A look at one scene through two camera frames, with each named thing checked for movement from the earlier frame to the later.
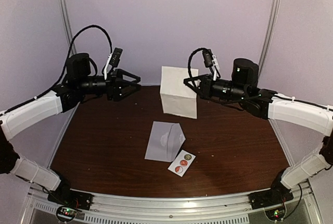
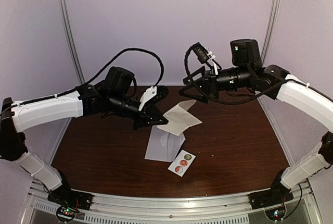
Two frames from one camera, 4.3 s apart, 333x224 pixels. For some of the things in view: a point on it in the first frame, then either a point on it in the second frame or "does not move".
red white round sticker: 178,169 does not move
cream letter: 177,98 -> 180,119
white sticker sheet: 181,163 does not move
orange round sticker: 183,162 does not move
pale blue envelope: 165,139 does not move
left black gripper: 112,85 -> 145,118
